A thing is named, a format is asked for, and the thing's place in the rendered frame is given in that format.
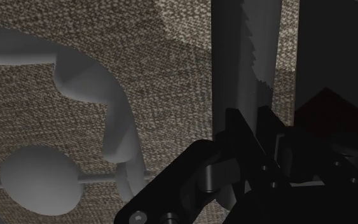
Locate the white abstract ring figure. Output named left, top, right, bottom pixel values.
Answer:
left=0, top=27, right=152, bottom=224

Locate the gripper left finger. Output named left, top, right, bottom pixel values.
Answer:
left=113, top=108, right=279, bottom=224

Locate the red robot stand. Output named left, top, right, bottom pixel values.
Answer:
left=294, top=87, right=358, bottom=139

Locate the beige woven fabric sofa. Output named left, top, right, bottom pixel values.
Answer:
left=0, top=0, right=300, bottom=224

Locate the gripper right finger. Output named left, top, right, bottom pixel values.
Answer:
left=255, top=105, right=358, bottom=188

